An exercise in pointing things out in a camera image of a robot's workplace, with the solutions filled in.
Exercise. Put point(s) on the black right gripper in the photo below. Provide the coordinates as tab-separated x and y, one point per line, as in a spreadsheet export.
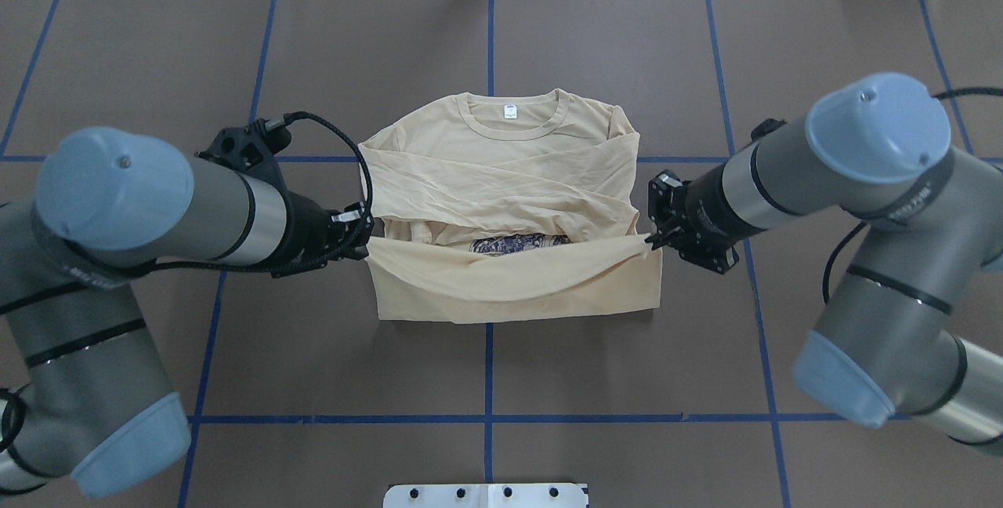
704	212

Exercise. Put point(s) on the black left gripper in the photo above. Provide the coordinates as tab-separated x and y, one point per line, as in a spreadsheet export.
307	227

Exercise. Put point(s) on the cream long-sleeve printed shirt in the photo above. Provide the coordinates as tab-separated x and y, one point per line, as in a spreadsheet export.
497	209

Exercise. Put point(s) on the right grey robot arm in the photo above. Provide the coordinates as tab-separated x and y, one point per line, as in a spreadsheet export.
881	150

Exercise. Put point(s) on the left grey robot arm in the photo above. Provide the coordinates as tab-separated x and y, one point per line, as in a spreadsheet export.
111	207

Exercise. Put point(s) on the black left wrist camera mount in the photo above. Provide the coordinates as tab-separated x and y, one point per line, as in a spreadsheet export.
251	150

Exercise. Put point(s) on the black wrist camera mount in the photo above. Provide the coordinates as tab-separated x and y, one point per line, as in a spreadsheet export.
251	150
765	127

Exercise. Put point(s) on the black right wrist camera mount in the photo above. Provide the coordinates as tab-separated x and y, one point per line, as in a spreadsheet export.
765	127

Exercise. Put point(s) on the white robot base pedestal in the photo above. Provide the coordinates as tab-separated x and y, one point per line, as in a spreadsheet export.
559	494

